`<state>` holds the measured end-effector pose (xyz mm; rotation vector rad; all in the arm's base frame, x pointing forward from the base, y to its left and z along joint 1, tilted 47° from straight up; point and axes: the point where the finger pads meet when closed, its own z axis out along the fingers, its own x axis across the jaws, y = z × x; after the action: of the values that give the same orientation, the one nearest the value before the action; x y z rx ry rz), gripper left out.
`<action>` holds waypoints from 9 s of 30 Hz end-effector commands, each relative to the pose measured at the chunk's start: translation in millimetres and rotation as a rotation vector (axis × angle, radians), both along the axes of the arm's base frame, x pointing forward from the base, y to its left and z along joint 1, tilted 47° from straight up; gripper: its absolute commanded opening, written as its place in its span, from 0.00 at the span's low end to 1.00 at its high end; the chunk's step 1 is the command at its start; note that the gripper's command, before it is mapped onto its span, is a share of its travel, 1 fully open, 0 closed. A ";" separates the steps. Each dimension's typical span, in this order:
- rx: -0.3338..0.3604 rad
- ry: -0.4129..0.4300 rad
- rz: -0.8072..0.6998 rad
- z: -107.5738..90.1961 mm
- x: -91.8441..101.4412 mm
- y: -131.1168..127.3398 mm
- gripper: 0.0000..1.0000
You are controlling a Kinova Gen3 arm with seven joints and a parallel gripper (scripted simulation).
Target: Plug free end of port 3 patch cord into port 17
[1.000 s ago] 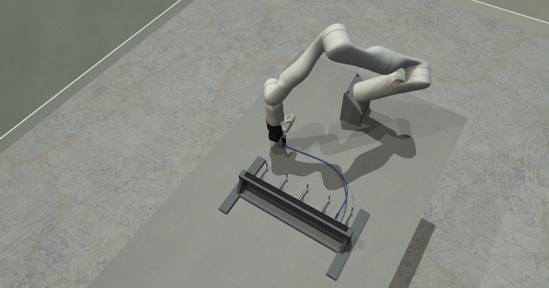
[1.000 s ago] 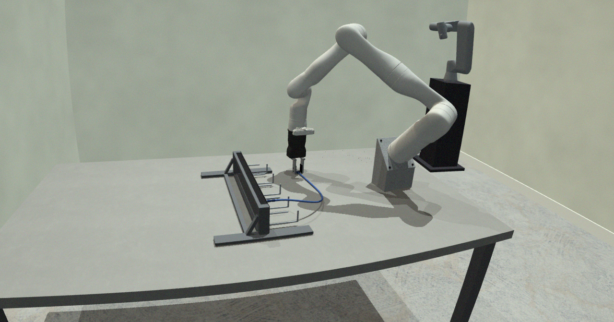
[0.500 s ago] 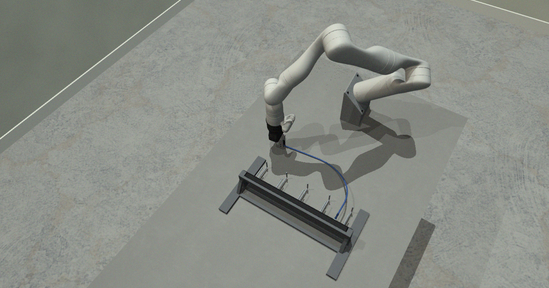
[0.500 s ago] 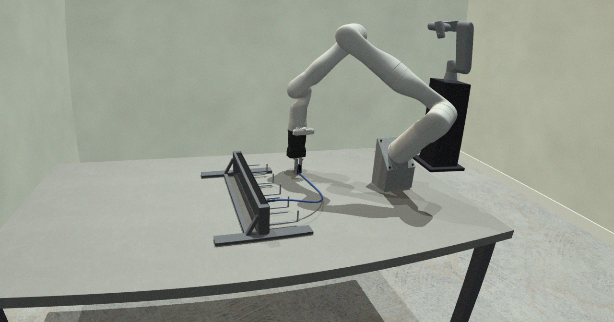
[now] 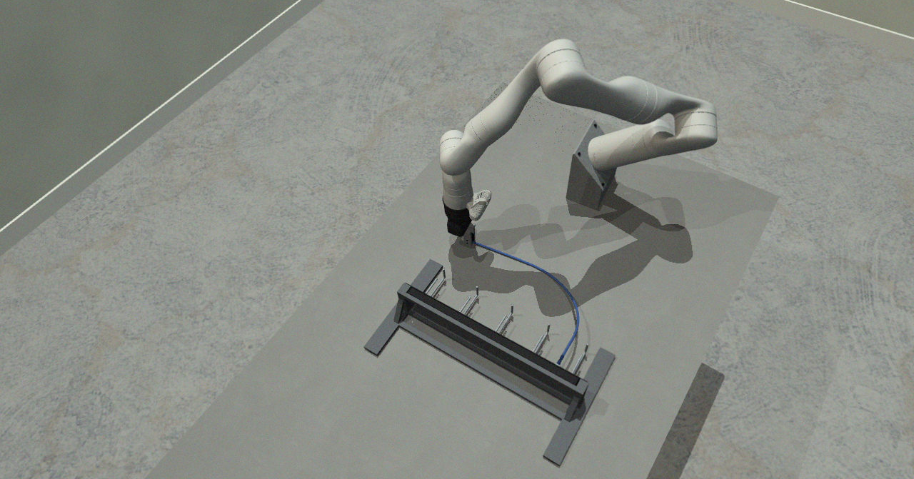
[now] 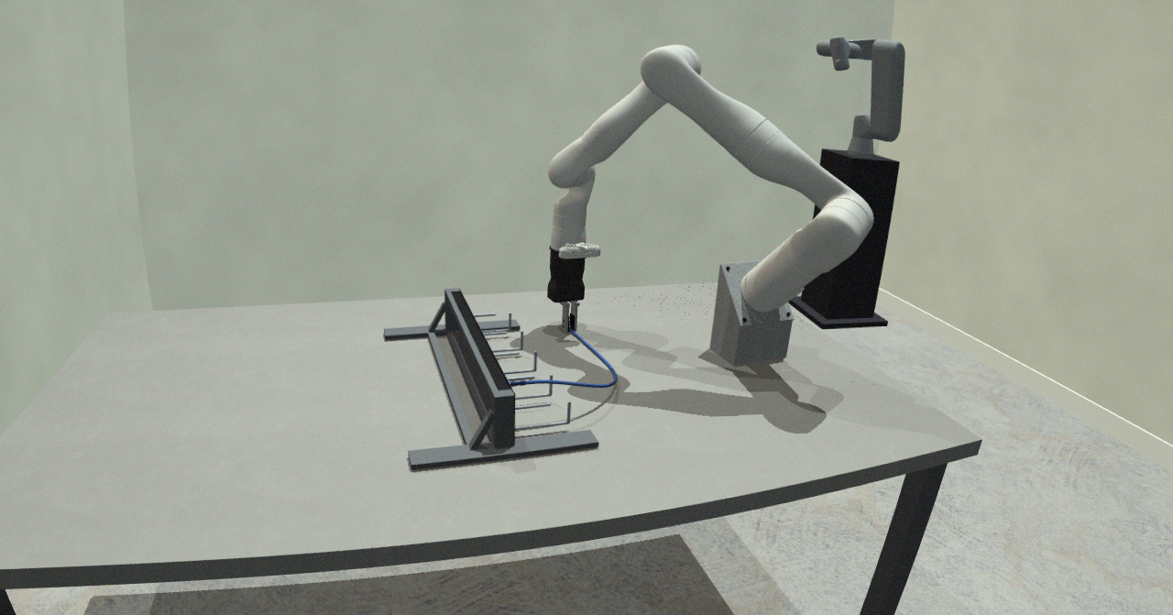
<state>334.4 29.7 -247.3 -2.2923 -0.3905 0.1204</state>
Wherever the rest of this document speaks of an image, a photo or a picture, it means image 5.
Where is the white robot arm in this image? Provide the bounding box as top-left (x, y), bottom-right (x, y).
top-left (439, 39), bottom-right (718, 197)

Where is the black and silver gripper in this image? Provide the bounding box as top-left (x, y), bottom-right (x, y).
top-left (442, 185), bottom-right (491, 246)

